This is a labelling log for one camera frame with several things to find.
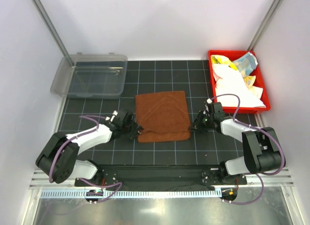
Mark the slotted cable duct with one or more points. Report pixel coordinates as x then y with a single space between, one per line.
96 194

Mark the clear plastic bin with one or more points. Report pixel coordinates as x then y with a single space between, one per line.
90 76

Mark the right aluminium frame post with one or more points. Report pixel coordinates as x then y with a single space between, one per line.
264 23

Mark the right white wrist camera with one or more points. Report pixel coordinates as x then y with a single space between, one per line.
209 106

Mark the blue patterned towel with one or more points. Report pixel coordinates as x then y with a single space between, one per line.
246 64

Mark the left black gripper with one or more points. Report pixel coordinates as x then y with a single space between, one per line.
135 127

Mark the left aluminium frame post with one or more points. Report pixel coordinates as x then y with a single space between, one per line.
52 30

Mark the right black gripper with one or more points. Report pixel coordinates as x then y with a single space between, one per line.
197 125

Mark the yellow patterned towel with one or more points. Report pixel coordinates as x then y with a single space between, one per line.
220 59

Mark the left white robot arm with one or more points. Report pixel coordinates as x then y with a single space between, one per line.
59 157

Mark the aluminium front rail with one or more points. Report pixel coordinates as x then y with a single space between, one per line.
40 181

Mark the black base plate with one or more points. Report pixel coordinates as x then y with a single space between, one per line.
157 178

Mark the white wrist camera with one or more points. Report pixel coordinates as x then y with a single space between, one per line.
113 115
209 106

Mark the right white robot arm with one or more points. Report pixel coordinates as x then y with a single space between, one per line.
262 153

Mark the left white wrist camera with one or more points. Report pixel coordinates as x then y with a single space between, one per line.
113 115

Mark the white pink towel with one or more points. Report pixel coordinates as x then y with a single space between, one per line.
232 90

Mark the brown towel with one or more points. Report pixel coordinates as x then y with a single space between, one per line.
163 116

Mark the aluminium frame post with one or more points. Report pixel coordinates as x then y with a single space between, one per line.
264 23
52 30

